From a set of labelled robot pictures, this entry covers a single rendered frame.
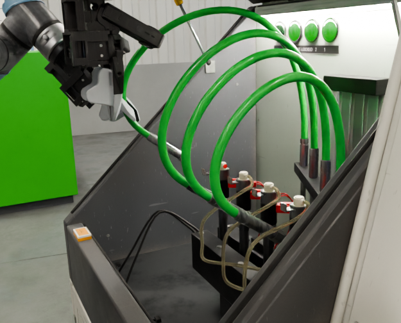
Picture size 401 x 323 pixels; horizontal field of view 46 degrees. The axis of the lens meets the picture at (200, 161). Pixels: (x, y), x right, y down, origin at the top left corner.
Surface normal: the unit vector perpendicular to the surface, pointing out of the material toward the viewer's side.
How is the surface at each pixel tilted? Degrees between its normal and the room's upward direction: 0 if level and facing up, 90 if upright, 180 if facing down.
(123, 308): 0
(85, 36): 90
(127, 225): 90
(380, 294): 76
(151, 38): 90
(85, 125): 90
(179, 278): 0
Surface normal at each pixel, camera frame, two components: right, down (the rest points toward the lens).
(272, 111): -0.90, 0.14
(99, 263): -0.04, -0.97
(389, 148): -0.88, -0.09
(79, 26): 0.44, 0.22
